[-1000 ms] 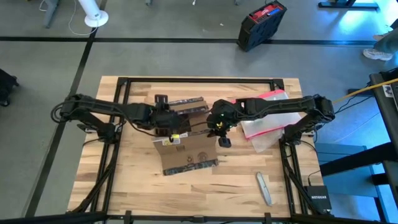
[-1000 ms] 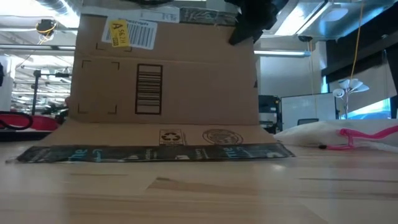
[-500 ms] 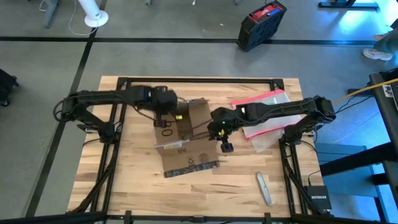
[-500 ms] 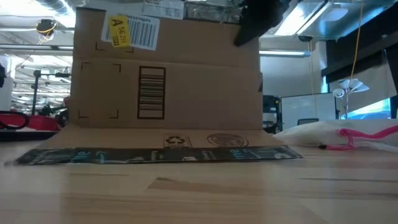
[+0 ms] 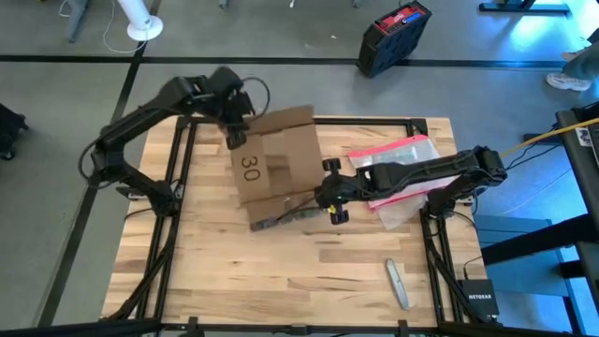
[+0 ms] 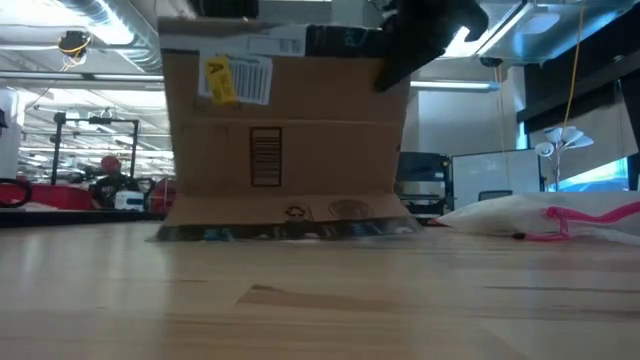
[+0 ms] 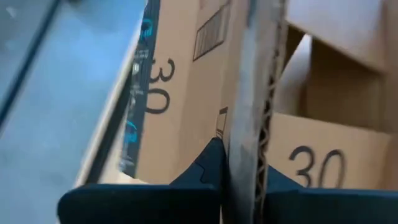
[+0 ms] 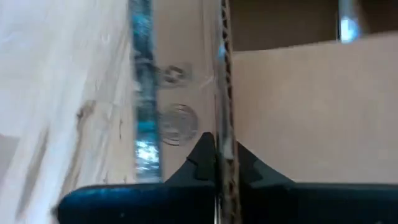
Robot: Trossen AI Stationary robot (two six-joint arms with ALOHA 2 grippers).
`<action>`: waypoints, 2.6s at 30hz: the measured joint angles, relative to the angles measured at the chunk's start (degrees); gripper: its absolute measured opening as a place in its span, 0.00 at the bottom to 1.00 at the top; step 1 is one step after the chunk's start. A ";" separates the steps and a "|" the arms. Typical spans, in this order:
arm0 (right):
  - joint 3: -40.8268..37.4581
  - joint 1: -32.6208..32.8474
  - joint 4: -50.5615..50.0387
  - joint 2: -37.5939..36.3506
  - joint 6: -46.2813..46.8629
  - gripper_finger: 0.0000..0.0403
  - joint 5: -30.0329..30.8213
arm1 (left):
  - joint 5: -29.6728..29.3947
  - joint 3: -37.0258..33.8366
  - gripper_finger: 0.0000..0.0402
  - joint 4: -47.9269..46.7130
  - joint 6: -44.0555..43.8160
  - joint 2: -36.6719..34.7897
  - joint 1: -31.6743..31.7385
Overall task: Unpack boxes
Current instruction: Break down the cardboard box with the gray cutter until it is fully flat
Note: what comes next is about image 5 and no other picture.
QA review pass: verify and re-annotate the black and red tool case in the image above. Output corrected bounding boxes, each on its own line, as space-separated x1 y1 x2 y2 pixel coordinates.
357 0 433 80

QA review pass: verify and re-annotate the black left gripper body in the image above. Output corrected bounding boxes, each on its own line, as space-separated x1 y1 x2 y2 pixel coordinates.
217 88 257 133

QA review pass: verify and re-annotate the black desk foot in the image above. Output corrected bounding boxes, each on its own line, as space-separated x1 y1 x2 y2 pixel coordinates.
477 0 570 14

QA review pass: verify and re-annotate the grey desk leg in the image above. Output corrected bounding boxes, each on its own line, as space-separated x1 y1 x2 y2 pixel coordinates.
67 0 93 45

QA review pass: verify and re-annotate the brown cardboard shipping box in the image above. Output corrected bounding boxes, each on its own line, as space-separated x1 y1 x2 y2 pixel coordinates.
228 104 328 233

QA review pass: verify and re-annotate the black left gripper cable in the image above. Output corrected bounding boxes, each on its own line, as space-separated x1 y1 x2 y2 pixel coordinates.
241 75 272 119

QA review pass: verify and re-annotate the person's leg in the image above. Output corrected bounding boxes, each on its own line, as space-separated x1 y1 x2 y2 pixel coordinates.
562 40 599 83

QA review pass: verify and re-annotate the white pedestal stand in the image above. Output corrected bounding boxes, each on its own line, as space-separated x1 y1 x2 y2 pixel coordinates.
116 0 165 43

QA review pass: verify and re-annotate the white floor cable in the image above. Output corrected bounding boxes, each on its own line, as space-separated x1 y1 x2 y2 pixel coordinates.
58 0 147 54

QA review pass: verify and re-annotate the black printed packing tape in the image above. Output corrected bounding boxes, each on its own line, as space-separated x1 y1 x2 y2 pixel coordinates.
249 207 328 233

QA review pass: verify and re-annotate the black wheeled cart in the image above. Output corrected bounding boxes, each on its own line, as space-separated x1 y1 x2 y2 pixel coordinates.
0 102 30 162

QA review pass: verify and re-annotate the yellow cable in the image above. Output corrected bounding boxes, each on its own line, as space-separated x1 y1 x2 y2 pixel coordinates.
499 116 599 158

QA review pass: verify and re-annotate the black rig beam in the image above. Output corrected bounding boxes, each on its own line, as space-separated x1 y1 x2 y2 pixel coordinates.
0 318 599 337

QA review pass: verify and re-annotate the white pouch with pink edges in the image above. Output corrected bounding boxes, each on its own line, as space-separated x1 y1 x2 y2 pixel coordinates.
347 134 459 211

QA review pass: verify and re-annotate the black Netgear network switch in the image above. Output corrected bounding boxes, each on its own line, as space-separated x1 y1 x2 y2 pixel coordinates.
457 279 501 317

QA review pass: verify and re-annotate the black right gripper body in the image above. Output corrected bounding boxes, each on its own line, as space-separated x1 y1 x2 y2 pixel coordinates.
314 168 362 212

